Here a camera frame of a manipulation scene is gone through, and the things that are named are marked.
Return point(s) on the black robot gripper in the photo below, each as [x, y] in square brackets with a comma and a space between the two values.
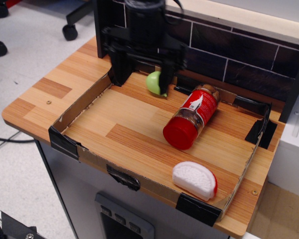
[126, 45]

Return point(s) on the red-capped basil spice bottle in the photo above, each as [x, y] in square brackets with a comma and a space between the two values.
[188, 122]

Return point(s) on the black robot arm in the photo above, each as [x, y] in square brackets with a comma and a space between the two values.
[149, 14]

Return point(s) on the cardboard fence with black tape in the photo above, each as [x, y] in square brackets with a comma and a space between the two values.
[119, 131]

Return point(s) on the green toy pear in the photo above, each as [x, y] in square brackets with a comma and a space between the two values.
[152, 83]

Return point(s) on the black office chair base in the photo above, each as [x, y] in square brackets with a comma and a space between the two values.
[69, 30]

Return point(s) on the white and red toy cheese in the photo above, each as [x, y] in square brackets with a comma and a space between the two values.
[196, 179]

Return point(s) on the dark brick-pattern backsplash panel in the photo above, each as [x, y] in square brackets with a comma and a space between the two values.
[266, 67]

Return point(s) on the grey cabinet control panel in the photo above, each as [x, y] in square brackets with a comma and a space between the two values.
[119, 223]

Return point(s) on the white side cabinet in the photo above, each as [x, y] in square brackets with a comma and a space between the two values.
[284, 170]

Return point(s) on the black metal bracket with screw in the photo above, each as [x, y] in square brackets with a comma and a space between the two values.
[11, 228]

